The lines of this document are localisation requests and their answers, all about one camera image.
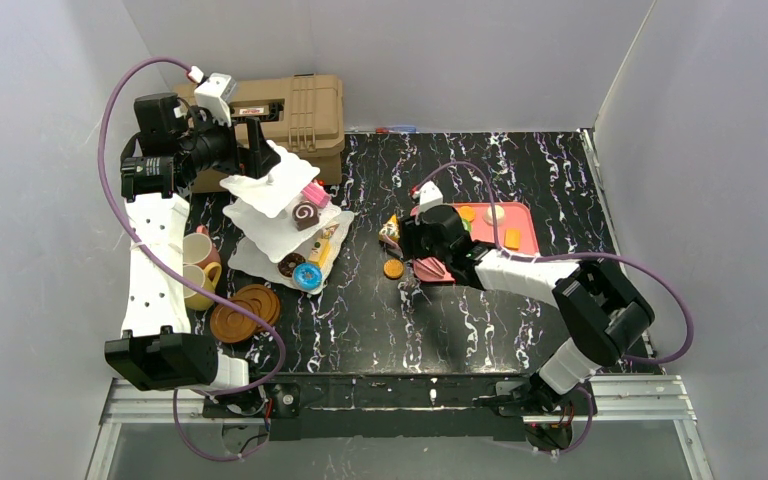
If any yellow cake slice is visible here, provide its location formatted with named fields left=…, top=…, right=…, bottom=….
left=378, top=215, right=400, bottom=250

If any round orange waffle cookie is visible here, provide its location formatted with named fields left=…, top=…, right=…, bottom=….
left=382, top=258, right=405, bottom=280

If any tan plastic tool case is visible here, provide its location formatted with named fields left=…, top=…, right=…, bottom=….
left=173, top=73, right=346, bottom=195

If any white round cake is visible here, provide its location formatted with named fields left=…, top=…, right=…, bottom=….
left=483, top=204, right=506, bottom=225

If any pink cake slice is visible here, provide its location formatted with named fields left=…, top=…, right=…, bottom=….
left=301, top=181, right=331, bottom=209

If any pink serving tray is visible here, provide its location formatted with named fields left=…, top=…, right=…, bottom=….
left=413, top=202, right=539, bottom=284

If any white three-tier cake stand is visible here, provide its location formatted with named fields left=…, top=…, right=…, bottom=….
left=220, top=140, right=355, bottom=295

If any yellow cake with cherry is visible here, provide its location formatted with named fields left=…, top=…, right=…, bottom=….
left=307, top=237, right=330, bottom=269

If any chocolate donut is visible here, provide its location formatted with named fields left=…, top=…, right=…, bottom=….
left=277, top=252, right=306, bottom=278

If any blue donut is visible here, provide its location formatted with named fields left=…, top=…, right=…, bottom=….
left=292, top=262, right=323, bottom=292

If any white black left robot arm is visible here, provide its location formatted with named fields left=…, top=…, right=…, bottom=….
left=104, top=92, right=280, bottom=396

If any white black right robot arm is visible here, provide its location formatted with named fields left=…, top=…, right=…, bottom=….
left=398, top=205, right=655, bottom=400

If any orange biscuit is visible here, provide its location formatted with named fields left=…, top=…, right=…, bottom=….
left=503, top=228, right=522, bottom=251

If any pink mug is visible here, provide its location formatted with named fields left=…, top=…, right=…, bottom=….
left=182, top=225, right=222, bottom=269

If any yellow mug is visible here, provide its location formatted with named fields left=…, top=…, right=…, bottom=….
left=183, top=262, right=222, bottom=311

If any stack of brown wooden coasters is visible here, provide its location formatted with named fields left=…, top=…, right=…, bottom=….
left=208, top=283, right=282, bottom=346

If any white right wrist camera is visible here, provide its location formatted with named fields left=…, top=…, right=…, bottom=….
left=411, top=181, right=443, bottom=216

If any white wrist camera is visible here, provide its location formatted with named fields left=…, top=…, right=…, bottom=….
left=194, top=73, right=238, bottom=127
left=411, top=181, right=443, bottom=216

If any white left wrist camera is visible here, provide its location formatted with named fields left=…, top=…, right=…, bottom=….
left=194, top=73, right=238, bottom=127

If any aluminium frame rail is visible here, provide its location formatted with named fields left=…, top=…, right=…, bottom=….
left=102, top=374, right=697, bottom=424

